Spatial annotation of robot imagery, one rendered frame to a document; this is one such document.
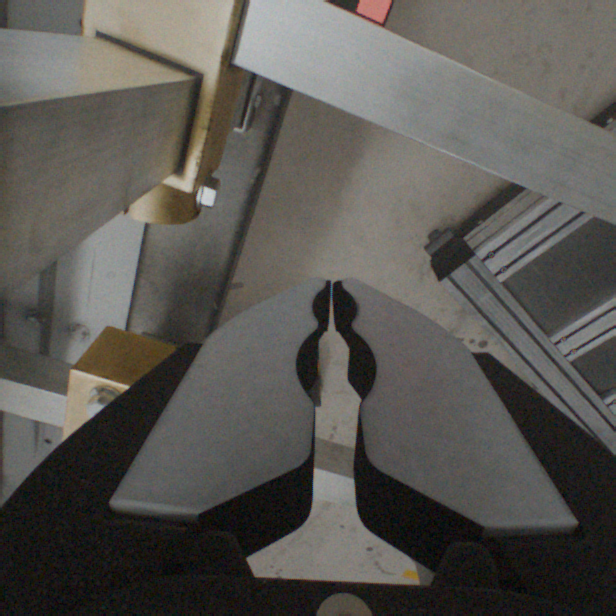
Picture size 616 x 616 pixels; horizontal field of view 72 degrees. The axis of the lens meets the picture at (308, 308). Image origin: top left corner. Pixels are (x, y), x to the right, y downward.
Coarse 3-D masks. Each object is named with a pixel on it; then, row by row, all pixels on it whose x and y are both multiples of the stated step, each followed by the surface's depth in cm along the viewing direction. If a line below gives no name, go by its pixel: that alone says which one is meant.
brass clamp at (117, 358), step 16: (112, 336) 29; (128, 336) 29; (96, 352) 27; (112, 352) 27; (128, 352) 28; (144, 352) 28; (160, 352) 29; (80, 368) 25; (96, 368) 26; (112, 368) 26; (128, 368) 27; (144, 368) 27; (80, 384) 26; (96, 384) 26; (112, 384) 26; (128, 384) 26; (80, 400) 26; (80, 416) 27; (64, 432) 28
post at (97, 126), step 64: (0, 64) 8; (64, 64) 9; (128, 64) 12; (0, 128) 6; (64, 128) 8; (128, 128) 11; (0, 192) 7; (64, 192) 9; (128, 192) 12; (0, 256) 7
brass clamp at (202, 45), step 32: (96, 0) 14; (128, 0) 14; (160, 0) 14; (192, 0) 14; (224, 0) 14; (96, 32) 15; (128, 32) 15; (160, 32) 15; (192, 32) 15; (224, 32) 15; (192, 64) 15; (224, 64) 15; (224, 96) 17; (192, 128) 16; (224, 128) 19; (192, 160) 17; (160, 192) 18; (192, 192) 18
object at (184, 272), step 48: (288, 96) 33; (240, 144) 32; (240, 192) 33; (144, 240) 36; (192, 240) 36; (240, 240) 36; (144, 288) 38; (192, 288) 38; (144, 336) 40; (192, 336) 40
